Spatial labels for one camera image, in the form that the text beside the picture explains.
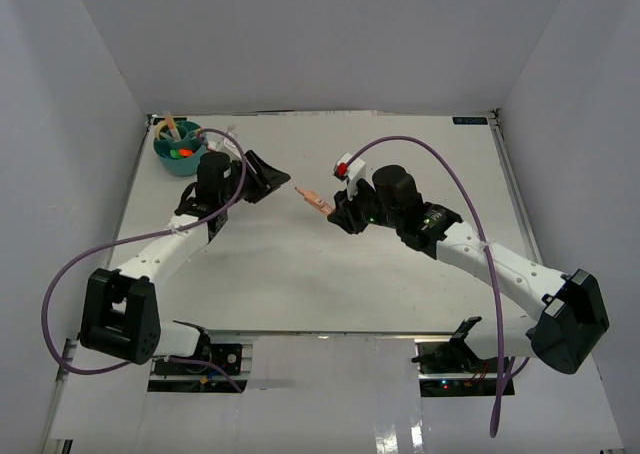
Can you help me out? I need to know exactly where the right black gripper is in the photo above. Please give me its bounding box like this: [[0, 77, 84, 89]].
[[328, 179, 402, 235]]

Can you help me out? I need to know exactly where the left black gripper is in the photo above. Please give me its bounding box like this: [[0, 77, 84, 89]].
[[220, 150, 290, 208]]

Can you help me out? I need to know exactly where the orange clear highlighter pen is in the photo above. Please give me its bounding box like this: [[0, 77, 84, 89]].
[[163, 110, 179, 133]]

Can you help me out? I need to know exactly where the beige tape roll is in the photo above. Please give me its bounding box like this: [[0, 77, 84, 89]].
[[154, 122, 170, 140]]

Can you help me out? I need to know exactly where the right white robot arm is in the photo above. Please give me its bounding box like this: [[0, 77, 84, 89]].
[[328, 160, 610, 374]]

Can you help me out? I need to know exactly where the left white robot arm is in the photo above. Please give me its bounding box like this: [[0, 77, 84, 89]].
[[79, 151, 290, 373]]

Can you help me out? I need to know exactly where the teal round organizer container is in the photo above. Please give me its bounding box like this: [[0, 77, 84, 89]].
[[153, 119, 207, 177]]

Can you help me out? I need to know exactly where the blue label sticker right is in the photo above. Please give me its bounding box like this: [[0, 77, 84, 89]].
[[452, 116, 488, 125]]

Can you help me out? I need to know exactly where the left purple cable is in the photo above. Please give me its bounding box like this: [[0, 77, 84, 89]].
[[40, 127, 249, 393]]

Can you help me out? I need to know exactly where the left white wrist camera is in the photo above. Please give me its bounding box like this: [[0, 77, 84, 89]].
[[206, 130, 240, 159]]

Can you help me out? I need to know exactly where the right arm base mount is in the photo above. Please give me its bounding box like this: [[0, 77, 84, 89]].
[[411, 316, 498, 398]]

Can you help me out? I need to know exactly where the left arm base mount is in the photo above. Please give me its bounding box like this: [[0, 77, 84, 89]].
[[147, 342, 250, 394]]

